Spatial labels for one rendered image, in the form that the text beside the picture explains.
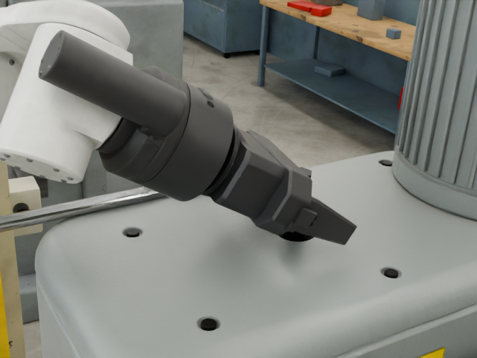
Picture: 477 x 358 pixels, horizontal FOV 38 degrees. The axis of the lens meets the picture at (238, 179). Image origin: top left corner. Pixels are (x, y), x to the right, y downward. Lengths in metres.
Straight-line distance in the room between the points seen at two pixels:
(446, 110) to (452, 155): 0.04
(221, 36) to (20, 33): 7.53
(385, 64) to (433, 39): 6.15
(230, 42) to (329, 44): 1.24
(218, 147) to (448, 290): 0.23
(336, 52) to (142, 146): 6.92
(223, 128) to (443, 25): 0.26
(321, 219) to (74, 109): 0.22
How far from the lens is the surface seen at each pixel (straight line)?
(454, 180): 0.70
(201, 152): 0.51
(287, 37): 8.11
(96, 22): 0.50
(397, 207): 0.70
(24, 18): 0.53
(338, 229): 0.58
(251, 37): 8.19
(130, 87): 0.46
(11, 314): 2.71
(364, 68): 7.06
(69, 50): 0.45
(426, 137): 0.71
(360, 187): 0.73
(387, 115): 6.02
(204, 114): 0.52
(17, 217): 0.64
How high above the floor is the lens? 2.20
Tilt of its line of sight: 26 degrees down
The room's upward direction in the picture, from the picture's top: 3 degrees clockwise
